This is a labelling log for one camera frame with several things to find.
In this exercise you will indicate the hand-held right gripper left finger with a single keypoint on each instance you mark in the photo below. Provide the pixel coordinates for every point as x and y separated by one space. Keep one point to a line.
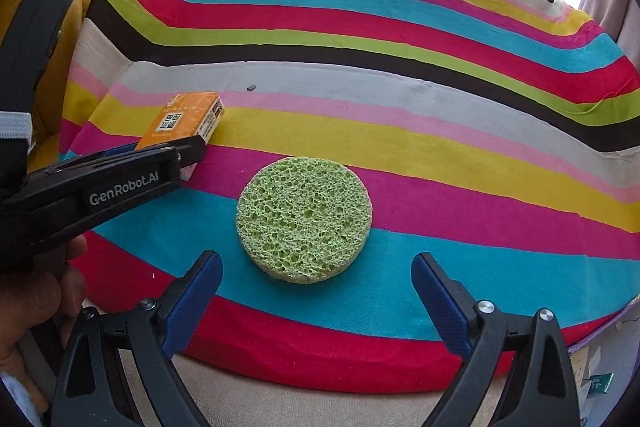
192 307

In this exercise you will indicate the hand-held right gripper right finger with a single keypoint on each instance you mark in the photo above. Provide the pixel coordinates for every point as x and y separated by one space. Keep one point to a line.
442 307

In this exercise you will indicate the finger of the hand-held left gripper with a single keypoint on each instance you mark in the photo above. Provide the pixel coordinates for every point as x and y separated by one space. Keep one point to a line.
119 150
150 162

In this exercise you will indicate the orange box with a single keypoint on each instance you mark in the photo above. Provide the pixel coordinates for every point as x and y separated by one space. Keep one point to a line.
185 117

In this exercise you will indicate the round green sponge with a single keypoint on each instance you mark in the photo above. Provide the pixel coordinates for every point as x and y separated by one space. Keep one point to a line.
305 217

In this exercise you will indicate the purple storage box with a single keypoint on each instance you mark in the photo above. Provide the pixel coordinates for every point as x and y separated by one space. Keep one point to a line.
590 337

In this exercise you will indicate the blue and white box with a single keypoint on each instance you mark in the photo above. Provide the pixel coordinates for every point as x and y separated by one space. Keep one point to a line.
602 383

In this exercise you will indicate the person's left hand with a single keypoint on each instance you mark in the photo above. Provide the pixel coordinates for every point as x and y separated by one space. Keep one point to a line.
30 317

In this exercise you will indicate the beige seat cushion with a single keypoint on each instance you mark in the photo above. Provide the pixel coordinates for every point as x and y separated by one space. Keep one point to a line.
325 407

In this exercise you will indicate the rainbow striped blanket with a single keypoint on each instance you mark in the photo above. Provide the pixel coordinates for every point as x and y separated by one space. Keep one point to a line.
400 157

